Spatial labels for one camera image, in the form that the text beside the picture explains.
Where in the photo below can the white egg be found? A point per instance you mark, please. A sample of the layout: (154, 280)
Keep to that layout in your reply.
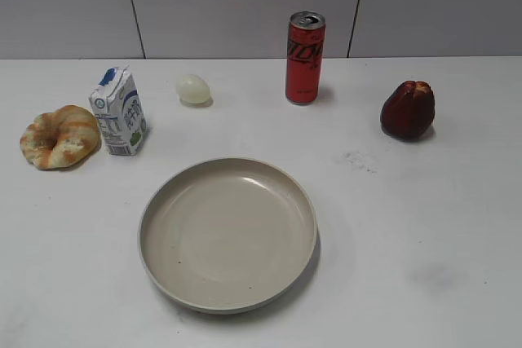
(192, 89)

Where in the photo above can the white blue milk carton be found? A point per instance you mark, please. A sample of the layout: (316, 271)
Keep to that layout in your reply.
(116, 106)

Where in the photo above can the red soda can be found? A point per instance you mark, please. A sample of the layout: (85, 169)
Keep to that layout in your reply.
(305, 41)

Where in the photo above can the beige round plate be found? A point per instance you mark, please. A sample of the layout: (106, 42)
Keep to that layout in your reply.
(229, 235)

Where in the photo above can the dark red wax apple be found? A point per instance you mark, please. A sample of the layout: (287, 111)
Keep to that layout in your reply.
(409, 110)

